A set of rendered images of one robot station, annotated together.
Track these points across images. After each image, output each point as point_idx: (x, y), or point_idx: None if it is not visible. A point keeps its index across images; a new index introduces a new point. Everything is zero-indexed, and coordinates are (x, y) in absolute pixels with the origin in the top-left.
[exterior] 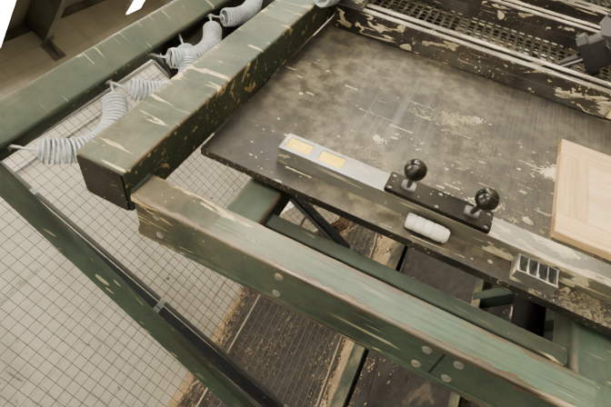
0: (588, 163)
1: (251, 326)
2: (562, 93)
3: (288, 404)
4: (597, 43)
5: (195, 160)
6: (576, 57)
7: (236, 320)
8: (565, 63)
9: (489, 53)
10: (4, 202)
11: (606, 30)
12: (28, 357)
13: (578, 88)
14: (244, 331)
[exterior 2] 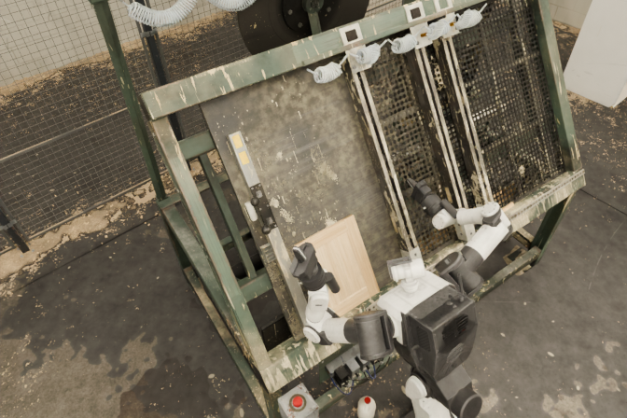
0: (347, 232)
1: (213, 50)
2: (385, 195)
3: (191, 132)
4: (421, 192)
5: None
6: (413, 186)
7: (207, 32)
8: (409, 182)
9: (377, 153)
10: None
11: (300, 246)
12: None
13: (391, 201)
14: (205, 48)
